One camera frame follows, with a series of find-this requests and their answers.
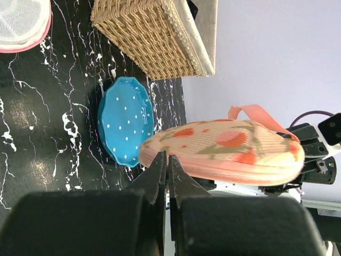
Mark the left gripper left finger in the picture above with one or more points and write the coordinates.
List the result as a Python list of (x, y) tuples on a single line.
[(145, 210)]

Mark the floral mesh laundry bag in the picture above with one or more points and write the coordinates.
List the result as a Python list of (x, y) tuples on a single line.
[(248, 147)]

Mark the white round mesh bra bag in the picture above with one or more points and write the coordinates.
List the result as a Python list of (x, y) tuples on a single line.
[(24, 24)]

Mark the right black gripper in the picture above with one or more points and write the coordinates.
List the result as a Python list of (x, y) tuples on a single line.
[(319, 164)]

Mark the blue polka dot plate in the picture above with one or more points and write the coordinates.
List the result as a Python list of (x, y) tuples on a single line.
[(125, 120)]

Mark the wicker basket with liner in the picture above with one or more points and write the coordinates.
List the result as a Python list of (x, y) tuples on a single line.
[(165, 39)]

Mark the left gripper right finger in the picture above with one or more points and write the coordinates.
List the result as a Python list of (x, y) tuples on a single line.
[(181, 186)]

